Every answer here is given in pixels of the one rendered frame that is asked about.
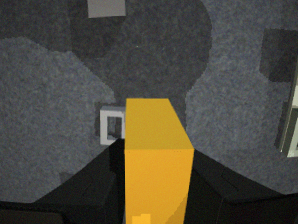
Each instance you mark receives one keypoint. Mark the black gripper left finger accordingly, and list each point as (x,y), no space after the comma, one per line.
(95,195)

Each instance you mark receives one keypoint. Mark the yellow block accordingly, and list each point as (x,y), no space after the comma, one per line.
(158,163)

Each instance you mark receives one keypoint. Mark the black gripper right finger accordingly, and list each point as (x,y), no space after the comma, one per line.
(218,195)

